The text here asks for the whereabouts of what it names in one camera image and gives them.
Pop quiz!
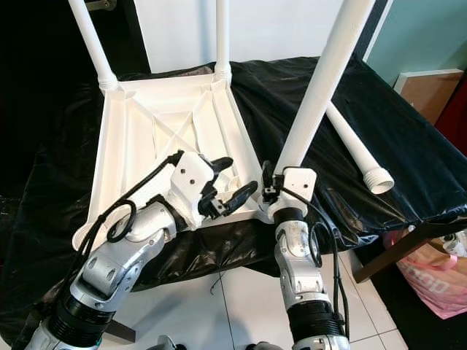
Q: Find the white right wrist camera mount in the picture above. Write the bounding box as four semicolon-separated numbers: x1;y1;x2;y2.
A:
269;167;318;222

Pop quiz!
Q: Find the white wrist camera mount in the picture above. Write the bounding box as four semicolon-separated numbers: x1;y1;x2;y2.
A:
168;151;223;230
269;167;318;222

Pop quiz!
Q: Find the metal door handle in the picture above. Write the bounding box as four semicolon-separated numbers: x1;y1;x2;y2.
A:
84;0;117;11

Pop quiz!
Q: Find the black shiny table cloth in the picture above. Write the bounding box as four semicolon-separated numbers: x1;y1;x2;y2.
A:
0;52;467;343

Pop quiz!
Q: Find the brown wooden table leg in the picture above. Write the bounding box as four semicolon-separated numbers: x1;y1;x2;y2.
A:
106;321;136;343
354;222;464;284

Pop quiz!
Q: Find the brown cardboard box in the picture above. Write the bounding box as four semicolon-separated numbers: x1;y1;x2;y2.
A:
394;68;464;125

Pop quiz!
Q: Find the grey left robot foot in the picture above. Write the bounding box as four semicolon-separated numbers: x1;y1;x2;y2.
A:
153;335;180;350

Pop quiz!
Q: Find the white plastic table top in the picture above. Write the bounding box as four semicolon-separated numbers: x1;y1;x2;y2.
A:
72;66;274;251

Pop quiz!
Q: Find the pink plastic bag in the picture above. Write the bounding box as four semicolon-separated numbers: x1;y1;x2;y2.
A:
394;230;467;320

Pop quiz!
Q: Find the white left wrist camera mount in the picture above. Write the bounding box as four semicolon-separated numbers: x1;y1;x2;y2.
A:
168;151;223;230

